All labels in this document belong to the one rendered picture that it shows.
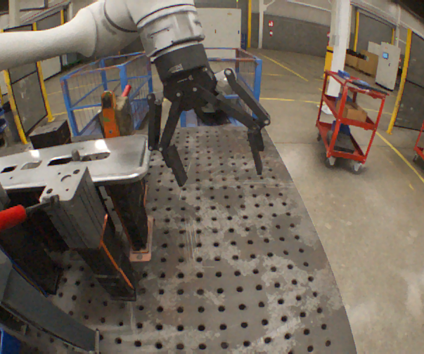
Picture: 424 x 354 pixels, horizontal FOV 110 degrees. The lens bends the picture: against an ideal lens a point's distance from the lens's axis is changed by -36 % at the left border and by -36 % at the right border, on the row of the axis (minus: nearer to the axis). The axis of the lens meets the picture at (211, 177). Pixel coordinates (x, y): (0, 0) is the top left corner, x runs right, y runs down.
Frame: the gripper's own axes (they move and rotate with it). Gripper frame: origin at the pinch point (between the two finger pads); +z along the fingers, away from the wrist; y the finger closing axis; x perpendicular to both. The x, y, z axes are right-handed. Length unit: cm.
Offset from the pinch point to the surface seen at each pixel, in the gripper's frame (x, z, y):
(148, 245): 5.3, 22.4, -29.1
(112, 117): 14.7, -13.1, -27.9
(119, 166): 0.8, -4.4, -19.6
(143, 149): 7.6, -4.6, -17.5
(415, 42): 314, -22, 292
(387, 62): 847, 64, 528
